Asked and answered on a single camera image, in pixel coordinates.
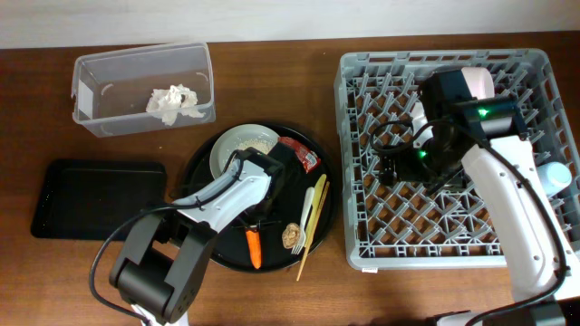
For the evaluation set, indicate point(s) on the orange carrot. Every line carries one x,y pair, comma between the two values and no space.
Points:
254,247

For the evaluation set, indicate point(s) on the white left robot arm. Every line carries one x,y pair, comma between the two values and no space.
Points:
164,258

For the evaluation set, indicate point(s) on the white plastic fork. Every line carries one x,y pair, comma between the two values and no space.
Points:
308,200

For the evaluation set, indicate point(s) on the clear plastic bin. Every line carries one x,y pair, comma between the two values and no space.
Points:
112,89

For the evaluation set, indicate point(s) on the grey dishwasher rack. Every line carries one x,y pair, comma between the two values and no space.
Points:
403,226

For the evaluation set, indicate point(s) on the round black tray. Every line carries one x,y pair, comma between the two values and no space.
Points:
231,250

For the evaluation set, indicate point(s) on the rectangular black tray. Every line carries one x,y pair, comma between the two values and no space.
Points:
85,199

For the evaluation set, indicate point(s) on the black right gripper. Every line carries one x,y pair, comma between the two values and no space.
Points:
401,151

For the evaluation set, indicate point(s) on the brown food lump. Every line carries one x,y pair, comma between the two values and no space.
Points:
291,236

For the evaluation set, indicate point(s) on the wooden chopstick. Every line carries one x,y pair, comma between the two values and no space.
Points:
316,219

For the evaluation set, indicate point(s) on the grey plate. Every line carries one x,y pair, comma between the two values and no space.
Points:
226,145

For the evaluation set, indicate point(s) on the red snack wrapper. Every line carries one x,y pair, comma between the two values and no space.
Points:
307,157

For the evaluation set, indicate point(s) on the light blue cup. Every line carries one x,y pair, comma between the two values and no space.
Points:
554,177

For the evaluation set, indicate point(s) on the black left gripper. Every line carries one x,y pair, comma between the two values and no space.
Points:
278,213

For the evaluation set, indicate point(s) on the yellow plastic knife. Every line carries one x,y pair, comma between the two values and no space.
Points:
318,190

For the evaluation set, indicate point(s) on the white napkin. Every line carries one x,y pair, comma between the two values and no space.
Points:
167,104

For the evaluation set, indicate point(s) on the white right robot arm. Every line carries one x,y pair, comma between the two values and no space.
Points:
461,124

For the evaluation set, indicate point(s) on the rice and food scraps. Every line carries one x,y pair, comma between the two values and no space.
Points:
262,145

